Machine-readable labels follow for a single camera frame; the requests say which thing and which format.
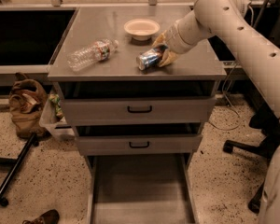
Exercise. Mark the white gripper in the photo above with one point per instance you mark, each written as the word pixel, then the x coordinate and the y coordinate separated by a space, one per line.
pixel 173 40

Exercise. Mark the blue silver redbull can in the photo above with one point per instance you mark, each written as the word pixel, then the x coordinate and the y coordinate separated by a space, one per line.
pixel 151 57

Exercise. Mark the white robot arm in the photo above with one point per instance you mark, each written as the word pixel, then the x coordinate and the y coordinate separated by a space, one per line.
pixel 258 56

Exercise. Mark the grey drawer cabinet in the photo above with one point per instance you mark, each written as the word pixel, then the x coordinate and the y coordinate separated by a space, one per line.
pixel 141 89

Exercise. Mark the middle grey drawer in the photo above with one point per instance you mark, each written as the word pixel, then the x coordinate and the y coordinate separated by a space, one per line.
pixel 138 139

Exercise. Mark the grey drawer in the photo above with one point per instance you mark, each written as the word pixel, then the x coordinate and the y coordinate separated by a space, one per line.
pixel 117 111
pixel 138 139
pixel 140 189

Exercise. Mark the top grey drawer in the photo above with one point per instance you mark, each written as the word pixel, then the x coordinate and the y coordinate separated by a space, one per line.
pixel 117 111

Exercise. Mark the bottom grey drawer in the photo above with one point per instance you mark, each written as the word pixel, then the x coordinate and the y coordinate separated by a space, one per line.
pixel 140 189

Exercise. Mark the white paper bowl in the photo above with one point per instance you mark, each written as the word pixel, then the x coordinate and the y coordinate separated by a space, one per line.
pixel 141 29

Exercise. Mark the clear plastic water bottle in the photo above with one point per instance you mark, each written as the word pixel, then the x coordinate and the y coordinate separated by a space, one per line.
pixel 98 51

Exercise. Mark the green snack packet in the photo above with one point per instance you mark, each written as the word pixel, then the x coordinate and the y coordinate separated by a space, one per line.
pixel 55 100

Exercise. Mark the clear plastic bin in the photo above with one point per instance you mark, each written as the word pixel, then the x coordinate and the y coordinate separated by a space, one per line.
pixel 58 128

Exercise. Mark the black office chair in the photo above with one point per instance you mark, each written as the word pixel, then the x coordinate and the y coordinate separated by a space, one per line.
pixel 266 121

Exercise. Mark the brown canvas bag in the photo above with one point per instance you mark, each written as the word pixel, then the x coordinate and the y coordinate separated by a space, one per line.
pixel 27 99

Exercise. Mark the brown shoe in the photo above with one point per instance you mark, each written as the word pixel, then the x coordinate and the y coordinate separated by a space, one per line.
pixel 49 217

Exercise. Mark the black metal stand leg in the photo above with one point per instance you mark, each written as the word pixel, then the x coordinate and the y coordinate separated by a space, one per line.
pixel 14 166

